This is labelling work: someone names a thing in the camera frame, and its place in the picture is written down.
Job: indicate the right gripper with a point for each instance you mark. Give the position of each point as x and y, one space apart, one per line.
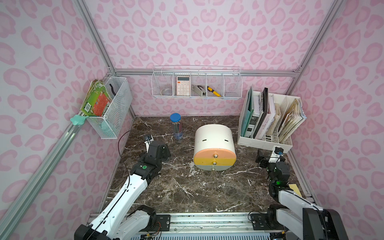
264 157

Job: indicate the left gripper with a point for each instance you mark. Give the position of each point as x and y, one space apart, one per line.
161 149

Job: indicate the green bottom drawer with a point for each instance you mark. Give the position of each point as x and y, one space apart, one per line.
213 168

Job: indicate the orange top drawer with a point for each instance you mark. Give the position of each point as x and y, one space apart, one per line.
215 154

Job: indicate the white drawer cabinet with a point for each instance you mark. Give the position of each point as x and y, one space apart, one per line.
214 136

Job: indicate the yellow drawer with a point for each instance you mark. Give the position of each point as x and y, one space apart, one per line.
215 161

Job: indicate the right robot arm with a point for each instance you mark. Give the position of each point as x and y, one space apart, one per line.
306 220

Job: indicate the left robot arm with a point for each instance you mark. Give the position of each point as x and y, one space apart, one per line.
113 223

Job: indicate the yellow sticky note pad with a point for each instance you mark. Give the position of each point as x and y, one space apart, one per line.
295 188

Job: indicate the white file organizer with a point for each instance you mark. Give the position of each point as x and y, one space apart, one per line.
268 120

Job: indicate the clear tape roll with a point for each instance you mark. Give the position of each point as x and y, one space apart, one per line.
167 91

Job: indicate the pink white calculator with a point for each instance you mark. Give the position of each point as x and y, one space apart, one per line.
183 86

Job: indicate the grey stapler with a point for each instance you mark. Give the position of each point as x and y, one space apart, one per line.
199 90

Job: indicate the green red booklet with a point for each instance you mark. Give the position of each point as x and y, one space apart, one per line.
97 100

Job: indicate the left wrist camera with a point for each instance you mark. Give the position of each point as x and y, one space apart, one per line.
148 140

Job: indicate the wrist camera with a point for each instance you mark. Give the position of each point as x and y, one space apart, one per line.
148 140
277 155

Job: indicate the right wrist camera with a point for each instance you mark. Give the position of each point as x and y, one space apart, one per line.
277 155

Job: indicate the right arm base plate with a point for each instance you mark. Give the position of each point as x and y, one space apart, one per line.
260 223

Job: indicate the white mesh wall basket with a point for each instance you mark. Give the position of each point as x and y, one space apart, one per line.
110 125

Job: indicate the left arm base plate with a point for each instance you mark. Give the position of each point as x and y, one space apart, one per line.
161 221

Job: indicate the mint green wall hook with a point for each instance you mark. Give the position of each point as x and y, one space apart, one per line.
78 120

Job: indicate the white wire wall shelf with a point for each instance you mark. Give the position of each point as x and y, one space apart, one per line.
227 81

